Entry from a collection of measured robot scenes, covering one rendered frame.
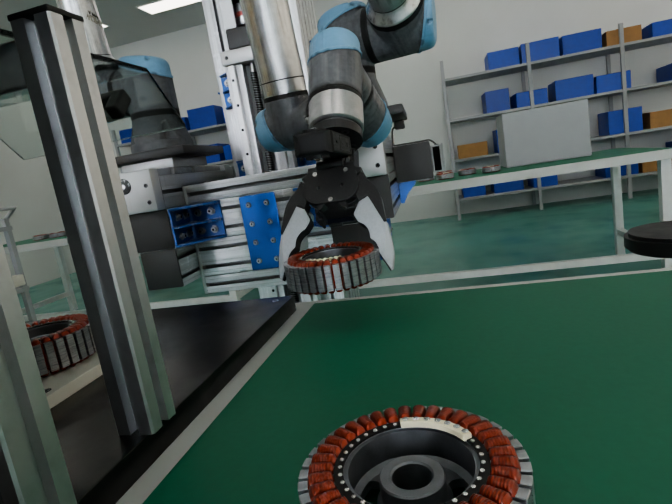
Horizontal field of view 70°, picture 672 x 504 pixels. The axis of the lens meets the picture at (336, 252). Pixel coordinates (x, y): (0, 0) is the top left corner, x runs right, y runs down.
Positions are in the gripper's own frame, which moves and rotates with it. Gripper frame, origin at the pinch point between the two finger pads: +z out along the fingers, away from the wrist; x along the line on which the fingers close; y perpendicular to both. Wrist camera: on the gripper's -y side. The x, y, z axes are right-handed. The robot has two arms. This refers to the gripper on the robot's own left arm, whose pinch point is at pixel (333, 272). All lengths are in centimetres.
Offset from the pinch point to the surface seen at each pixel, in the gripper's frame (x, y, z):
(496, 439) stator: -15.9, -24.8, 17.1
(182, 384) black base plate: 9.3, -14.4, 13.1
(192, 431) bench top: 6.6, -16.5, 16.8
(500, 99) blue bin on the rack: -69, 483, -348
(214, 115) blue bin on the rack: 311, 449, -387
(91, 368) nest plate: 20.0, -13.6, 11.2
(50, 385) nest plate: 21.5, -16.5, 12.9
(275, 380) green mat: 2.7, -9.7, 12.7
